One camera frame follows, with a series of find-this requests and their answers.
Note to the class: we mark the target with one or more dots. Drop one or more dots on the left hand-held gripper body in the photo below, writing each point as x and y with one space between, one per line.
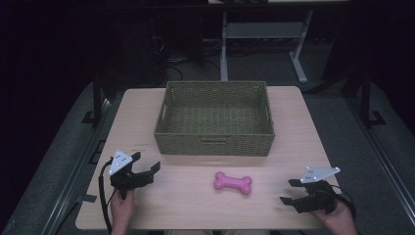
121 179

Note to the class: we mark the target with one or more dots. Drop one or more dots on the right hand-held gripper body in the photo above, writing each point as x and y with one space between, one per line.
321 197

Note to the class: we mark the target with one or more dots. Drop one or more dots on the person's right hand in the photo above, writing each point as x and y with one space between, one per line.
339 222

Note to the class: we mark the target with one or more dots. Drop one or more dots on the person's left hand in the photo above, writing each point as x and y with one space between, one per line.
122 212

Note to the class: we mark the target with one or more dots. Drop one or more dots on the pink bone-shaped toy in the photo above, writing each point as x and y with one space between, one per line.
232 183

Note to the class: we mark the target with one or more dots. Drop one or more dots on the black metal stand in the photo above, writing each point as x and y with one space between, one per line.
97 101
366 101

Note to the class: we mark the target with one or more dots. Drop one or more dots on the green woven basket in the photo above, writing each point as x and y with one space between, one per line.
213 120

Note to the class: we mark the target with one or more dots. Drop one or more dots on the grey metal floor rail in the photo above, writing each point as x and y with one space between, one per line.
385 163
78 169

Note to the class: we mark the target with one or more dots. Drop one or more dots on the grey metal desk frame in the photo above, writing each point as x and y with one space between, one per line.
261 31

